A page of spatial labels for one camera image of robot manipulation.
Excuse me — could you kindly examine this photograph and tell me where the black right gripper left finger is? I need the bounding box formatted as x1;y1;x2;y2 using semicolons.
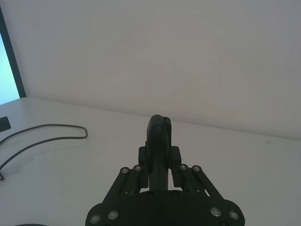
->
101;114;170;205

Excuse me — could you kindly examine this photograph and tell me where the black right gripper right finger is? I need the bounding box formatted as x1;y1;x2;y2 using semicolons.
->
164;116;224;203

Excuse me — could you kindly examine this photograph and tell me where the small flat black block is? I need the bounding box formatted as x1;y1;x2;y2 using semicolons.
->
0;116;11;133

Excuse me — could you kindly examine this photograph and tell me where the thin black cable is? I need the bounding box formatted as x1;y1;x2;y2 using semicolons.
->
0;124;88;182

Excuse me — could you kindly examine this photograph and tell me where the bright screen with black frame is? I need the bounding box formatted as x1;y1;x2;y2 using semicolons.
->
0;4;27;105

